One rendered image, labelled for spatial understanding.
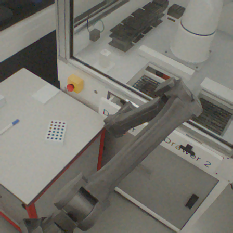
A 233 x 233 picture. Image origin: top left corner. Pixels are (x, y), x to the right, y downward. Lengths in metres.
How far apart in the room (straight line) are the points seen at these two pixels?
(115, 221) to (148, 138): 1.42
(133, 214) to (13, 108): 1.08
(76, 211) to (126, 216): 1.40
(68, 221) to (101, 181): 0.12
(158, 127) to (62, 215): 0.30
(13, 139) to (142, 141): 0.88
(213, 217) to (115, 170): 1.63
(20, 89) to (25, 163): 0.47
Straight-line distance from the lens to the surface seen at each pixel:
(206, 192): 1.58
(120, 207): 2.11
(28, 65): 2.02
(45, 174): 1.34
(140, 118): 0.93
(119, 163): 0.70
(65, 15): 1.38
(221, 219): 2.29
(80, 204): 0.71
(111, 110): 1.39
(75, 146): 1.41
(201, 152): 1.34
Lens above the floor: 1.92
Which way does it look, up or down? 49 degrees down
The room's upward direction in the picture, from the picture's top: 10 degrees clockwise
